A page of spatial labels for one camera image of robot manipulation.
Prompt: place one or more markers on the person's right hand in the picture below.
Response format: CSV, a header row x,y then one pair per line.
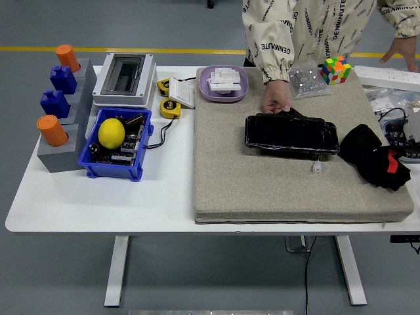
x,y
277,96

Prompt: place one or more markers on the person's left hand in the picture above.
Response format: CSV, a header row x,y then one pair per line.
x,y
405,52

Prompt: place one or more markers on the black rag with red tag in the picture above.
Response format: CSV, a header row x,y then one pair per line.
x,y
361,144

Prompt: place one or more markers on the person's left forearm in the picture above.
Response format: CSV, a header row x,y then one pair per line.
x,y
405,19

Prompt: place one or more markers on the person's right forearm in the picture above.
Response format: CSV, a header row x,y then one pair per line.
x,y
275,64

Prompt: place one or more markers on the white power strip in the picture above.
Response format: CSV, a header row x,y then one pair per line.
x,y
387,77

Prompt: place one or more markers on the clear bag of metal parts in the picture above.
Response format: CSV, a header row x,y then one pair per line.
x,y
306,82

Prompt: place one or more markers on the clear plastic bags pile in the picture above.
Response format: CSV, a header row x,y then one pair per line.
x,y
384,98

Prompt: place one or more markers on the colourful puzzle cube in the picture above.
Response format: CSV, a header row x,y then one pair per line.
x,y
335,70

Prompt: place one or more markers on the purple tray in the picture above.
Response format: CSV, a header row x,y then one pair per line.
x,y
205,90

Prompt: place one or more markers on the small white connector plug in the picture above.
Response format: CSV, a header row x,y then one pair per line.
x,y
316,167

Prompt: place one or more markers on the person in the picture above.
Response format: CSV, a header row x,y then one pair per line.
x,y
321,26

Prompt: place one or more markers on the grey-brown mat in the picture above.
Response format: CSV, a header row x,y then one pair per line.
x,y
262,190

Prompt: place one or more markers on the light blue parts tray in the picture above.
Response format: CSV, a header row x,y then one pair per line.
x,y
410,159

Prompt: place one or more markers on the yellow tape measure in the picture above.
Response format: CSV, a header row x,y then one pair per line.
x,y
162,87
170,107

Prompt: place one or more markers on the black caster wheel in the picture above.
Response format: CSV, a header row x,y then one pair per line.
x,y
210,3

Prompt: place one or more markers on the grey metal foot plate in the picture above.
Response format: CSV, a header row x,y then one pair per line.
x,y
293,244

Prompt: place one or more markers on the grey white distribution box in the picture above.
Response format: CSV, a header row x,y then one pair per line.
x,y
126,95

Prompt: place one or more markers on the black circuit board with capacitors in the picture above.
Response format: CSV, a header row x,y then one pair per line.
x,y
129,147

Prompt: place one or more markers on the yellow lemon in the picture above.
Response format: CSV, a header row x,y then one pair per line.
x,y
111,134

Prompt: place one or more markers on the blue plastic bin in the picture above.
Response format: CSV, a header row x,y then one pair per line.
x,y
111,170

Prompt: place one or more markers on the black table control box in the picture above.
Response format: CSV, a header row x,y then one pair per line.
x,y
403,239

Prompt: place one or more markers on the grey stepped block holder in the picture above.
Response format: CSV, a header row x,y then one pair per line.
x,y
82,98

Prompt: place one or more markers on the white table leg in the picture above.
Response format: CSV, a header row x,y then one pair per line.
x,y
352,279
115,272

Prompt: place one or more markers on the orange cylinder peg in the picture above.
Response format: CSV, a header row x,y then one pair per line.
x,y
52,129
67,57

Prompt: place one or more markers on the blue block peg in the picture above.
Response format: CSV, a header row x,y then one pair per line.
x,y
63,78
55,103

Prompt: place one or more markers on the stack of white switch parts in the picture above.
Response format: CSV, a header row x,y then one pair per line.
x,y
224,78

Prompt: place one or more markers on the grey metal bracket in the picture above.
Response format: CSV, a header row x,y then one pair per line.
x,y
412,126

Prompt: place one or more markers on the white wall switch plate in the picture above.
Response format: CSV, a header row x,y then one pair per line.
x,y
183,93

